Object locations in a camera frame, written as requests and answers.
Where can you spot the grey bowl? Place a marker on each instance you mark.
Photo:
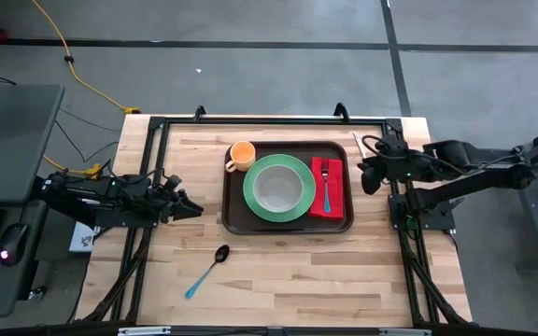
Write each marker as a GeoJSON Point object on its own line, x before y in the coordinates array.
{"type": "Point", "coordinates": [278, 189]}

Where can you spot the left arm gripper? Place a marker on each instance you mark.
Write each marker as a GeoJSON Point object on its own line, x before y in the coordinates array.
{"type": "Point", "coordinates": [164, 205]}

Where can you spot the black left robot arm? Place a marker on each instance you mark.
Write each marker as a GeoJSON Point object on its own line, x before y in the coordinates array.
{"type": "Point", "coordinates": [87, 191]}

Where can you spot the desk caster wheel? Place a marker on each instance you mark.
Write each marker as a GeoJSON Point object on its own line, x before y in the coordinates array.
{"type": "Point", "coordinates": [38, 293]}

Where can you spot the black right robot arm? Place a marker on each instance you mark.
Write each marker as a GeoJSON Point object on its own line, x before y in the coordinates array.
{"type": "Point", "coordinates": [474, 182]}

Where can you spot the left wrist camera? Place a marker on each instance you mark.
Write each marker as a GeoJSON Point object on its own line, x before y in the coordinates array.
{"type": "Point", "coordinates": [173, 182]}

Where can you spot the green plate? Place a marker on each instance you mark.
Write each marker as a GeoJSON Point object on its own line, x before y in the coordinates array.
{"type": "Point", "coordinates": [250, 186]}

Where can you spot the silver metal bracket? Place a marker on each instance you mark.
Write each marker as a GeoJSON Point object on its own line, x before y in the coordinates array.
{"type": "Point", "coordinates": [404, 332]}
{"type": "Point", "coordinates": [144, 331]}

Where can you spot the grey desk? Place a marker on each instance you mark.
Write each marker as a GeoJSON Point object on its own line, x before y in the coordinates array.
{"type": "Point", "coordinates": [12, 135]}

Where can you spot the black computer mouse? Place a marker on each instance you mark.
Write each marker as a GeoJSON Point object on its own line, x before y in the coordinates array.
{"type": "Point", "coordinates": [12, 242]}

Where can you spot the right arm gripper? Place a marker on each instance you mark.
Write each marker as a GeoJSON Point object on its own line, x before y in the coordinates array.
{"type": "Point", "coordinates": [397, 161]}

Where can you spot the black table clamp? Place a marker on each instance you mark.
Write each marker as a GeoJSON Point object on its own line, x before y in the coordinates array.
{"type": "Point", "coordinates": [341, 113]}
{"type": "Point", "coordinates": [200, 113]}

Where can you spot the red cloth napkin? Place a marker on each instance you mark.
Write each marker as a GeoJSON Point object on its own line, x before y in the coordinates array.
{"type": "Point", "coordinates": [336, 205]}

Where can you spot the brown plastic tray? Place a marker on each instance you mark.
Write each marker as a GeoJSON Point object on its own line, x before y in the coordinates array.
{"type": "Point", "coordinates": [236, 210]}

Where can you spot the black aluminium table frame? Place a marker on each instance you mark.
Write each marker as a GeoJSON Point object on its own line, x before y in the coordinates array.
{"type": "Point", "coordinates": [273, 121]}

